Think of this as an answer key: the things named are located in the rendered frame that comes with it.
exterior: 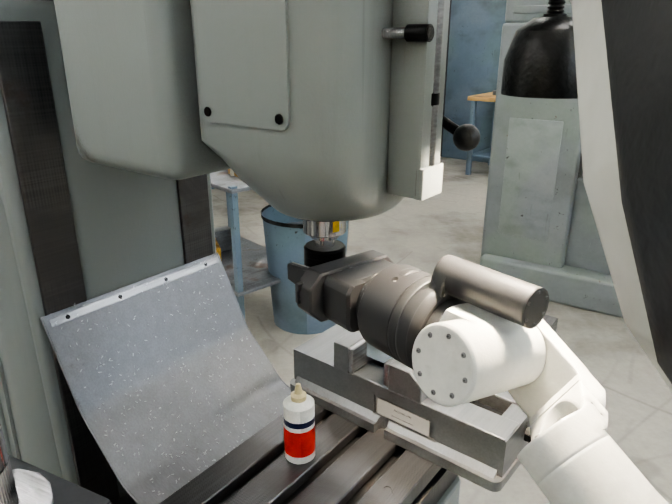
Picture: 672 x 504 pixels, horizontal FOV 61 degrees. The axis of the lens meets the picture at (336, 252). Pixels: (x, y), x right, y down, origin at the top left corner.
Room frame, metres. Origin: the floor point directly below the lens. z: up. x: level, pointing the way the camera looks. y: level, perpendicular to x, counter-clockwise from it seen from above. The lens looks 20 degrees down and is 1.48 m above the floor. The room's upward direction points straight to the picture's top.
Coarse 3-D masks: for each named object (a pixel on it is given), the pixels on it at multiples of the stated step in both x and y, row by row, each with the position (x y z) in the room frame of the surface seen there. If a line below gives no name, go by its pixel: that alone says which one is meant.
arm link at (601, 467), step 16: (592, 448) 0.33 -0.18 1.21; (608, 448) 0.33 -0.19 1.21; (576, 464) 0.32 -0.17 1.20; (592, 464) 0.32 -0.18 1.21; (608, 464) 0.32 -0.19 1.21; (624, 464) 0.32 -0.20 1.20; (544, 480) 0.33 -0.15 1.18; (560, 480) 0.32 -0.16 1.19; (576, 480) 0.32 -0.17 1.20; (592, 480) 0.31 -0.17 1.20; (608, 480) 0.31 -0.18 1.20; (624, 480) 0.31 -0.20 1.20; (640, 480) 0.31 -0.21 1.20; (560, 496) 0.32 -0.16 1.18; (576, 496) 0.31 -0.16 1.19; (592, 496) 0.31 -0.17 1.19; (608, 496) 0.30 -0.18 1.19; (624, 496) 0.30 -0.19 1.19; (640, 496) 0.30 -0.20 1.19; (656, 496) 0.31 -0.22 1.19
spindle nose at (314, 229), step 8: (304, 224) 0.60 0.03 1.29; (312, 224) 0.59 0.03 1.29; (320, 224) 0.58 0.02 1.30; (328, 224) 0.58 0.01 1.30; (344, 224) 0.60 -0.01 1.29; (304, 232) 0.60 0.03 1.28; (312, 232) 0.59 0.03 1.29; (320, 232) 0.58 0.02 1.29; (328, 232) 0.58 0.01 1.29; (336, 232) 0.59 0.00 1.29; (344, 232) 0.60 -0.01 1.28
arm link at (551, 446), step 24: (552, 336) 0.43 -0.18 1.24; (552, 360) 0.42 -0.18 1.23; (576, 360) 0.41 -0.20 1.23; (528, 384) 0.43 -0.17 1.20; (552, 384) 0.41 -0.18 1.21; (576, 384) 0.39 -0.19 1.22; (528, 408) 0.42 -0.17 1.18; (552, 408) 0.40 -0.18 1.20; (576, 408) 0.38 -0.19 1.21; (600, 408) 0.37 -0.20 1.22; (552, 432) 0.34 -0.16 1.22; (576, 432) 0.34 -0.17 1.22; (600, 432) 0.34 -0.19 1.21; (528, 456) 0.34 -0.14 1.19; (552, 456) 0.33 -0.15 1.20
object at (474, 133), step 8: (448, 120) 0.65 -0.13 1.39; (448, 128) 0.65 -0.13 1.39; (456, 128) 0.65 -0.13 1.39; (464, 128) 0.64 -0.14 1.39; (472, 128) 0.63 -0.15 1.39; (456, 136) 0.64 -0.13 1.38; (464, 136) 0.63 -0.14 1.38; (472, 136) 0.63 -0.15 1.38; (456, 144) 0.64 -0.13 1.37; (464, 144) 0.63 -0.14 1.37; (472, 144) 0.63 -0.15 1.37
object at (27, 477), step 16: (16, 464) 0.38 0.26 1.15; (16, 480) 0.35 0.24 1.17; (32, 480) 0.35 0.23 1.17; (48, 480) 0.36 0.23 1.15; (64, 480) 0.36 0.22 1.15; (32, 496) 0.33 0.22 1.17; (48, 496) 0.33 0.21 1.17; (64, 496) 0.35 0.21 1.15; (80, 496) 0.35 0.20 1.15; (96, 496) 0.35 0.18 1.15
